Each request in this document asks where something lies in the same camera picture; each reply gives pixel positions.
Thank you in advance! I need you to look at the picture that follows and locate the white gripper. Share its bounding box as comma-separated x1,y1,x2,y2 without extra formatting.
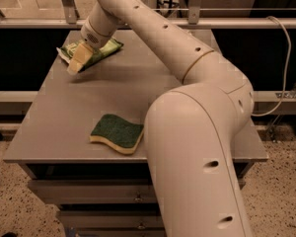
67,15,112,75

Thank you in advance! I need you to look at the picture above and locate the green jalapeno chip bag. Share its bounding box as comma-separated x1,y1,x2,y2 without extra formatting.
56,39,123,66

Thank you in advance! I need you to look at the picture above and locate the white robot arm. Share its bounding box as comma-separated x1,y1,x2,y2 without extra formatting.
69,0,254,237

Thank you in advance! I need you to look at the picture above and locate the green and yellow sponge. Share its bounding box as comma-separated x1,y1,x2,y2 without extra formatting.
90,114,144,155

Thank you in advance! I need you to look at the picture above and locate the top grey drawer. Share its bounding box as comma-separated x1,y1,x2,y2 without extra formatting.
27,178,247,204

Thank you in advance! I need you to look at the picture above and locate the grey drawer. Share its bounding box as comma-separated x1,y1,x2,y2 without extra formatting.
57,211,164,229
27,178,247,204

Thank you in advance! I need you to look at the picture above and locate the grey drawer cabinet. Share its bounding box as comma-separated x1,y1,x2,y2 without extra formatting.
5,31,261,237

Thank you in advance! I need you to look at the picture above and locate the top drawer metal knob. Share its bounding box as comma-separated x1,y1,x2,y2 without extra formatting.
134,193,144,203

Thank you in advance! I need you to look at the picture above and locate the drawer metal knob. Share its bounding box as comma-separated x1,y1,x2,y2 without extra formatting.
137,222,146,230
134,193,144,203

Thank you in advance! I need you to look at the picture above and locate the metal railing frame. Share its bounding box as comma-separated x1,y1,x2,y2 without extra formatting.
0,0,296,29

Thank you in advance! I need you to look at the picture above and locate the white cable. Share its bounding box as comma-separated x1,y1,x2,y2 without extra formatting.
251,15,293,118

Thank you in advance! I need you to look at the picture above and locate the metal bracket at right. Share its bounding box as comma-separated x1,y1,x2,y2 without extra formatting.
275,82,296,99

